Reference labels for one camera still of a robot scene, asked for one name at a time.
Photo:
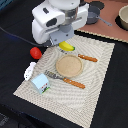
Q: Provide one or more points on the yellow toy banana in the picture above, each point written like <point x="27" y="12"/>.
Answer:
<point x="66" y="47"/>

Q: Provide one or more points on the dark grey saucepan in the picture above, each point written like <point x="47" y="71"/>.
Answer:
<point x="94" y="16"/>

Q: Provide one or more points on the small blue milk carton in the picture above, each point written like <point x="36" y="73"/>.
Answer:
<point x="40" y="83"/>

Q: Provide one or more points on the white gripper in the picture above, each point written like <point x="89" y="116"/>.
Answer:
<point x="56" y="20"/>

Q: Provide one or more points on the beige bowl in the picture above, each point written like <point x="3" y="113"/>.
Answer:
<point x="123" y="14"/>

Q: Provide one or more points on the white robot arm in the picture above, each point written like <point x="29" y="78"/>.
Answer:
<point x="56" y="20"/>

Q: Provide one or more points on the red toy tomato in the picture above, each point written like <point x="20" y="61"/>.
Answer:
<point x="35" y="53"/>

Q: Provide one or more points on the beige woven placemat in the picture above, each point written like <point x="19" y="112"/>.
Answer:
<point x="70" y="102"/>

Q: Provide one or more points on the pink toy stove board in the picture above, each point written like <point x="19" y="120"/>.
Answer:
<point x="108" y="13"/>

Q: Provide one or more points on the round wooden plate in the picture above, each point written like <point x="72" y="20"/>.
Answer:
<point x="69" y="66"/>

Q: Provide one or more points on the wooden handled toy knife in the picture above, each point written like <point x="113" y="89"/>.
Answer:
<point x="87" y="58"/>

